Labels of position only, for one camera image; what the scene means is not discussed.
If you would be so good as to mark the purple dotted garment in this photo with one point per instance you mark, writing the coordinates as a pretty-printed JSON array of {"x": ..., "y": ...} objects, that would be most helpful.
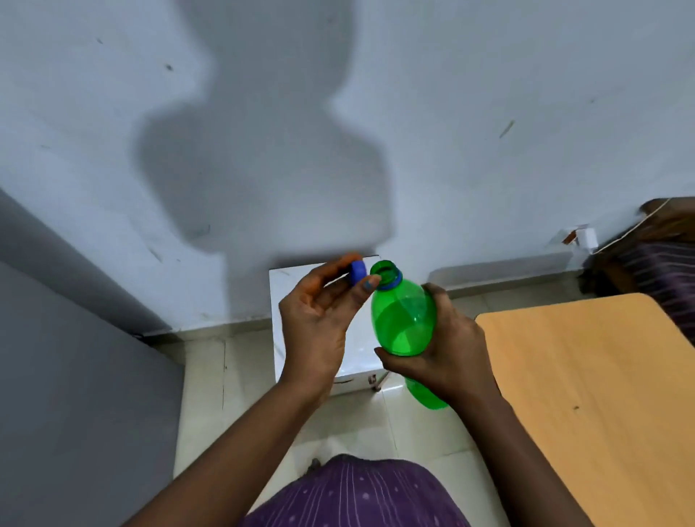
[{"x": 358, "y": 497}]

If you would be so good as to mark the person's left thumb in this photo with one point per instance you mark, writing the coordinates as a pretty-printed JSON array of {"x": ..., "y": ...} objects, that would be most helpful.
[{"x": 362, "y": 297}]

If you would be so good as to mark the person's right thumb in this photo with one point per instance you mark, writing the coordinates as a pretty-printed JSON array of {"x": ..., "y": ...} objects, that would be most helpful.
[{"x": 393, "y": 358}]

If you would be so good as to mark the blue bottle cap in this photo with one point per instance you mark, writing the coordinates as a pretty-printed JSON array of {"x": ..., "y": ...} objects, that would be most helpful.
[{"x": 357, "y": 272}]

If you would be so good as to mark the person's left hand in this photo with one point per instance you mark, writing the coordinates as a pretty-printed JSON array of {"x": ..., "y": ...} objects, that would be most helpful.
[{"x": 312, "y": 331}]

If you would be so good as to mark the green plastic bottle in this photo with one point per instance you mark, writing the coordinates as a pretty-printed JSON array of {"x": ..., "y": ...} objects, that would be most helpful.
[{"x": 403, "y": 320}]

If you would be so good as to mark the person's right hand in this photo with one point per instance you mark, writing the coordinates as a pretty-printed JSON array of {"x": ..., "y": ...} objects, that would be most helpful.
[{"x": 459, "y": 358}]

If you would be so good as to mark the white marble side table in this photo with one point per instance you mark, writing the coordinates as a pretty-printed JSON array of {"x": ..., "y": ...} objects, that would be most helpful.
[{"x": 361, "y": 347}]

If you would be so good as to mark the grey cupboard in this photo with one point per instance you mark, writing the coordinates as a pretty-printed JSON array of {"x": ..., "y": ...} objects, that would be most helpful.
[{"x": 81, "y": 380}]

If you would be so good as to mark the person's left forearm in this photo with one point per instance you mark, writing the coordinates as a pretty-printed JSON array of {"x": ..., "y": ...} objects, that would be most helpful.
[{"x": 244, "y": 461}]

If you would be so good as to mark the person's right forearm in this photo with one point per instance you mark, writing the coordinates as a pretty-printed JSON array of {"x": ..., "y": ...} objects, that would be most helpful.
[{"x": 516, "y": 461}]

